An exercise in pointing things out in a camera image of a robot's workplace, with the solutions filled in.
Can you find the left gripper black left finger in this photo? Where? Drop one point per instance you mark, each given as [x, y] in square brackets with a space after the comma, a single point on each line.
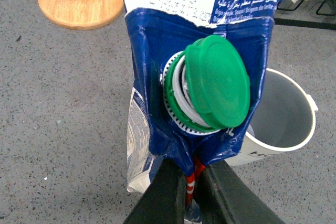
[164, 200]

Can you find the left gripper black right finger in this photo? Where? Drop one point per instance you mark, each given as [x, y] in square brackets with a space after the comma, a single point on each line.
[224, 198]

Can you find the cream HOME mug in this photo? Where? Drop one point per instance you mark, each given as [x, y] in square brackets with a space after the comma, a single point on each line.
[284, 121]

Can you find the blue Pascual milk carton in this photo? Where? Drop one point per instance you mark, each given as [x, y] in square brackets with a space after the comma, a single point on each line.
[199, 68]

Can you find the wooden mug tree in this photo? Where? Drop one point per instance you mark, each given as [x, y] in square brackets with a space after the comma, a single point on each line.
[81, 14]

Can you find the black wire mug rack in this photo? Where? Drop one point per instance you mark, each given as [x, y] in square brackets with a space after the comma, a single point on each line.
[318, 14]

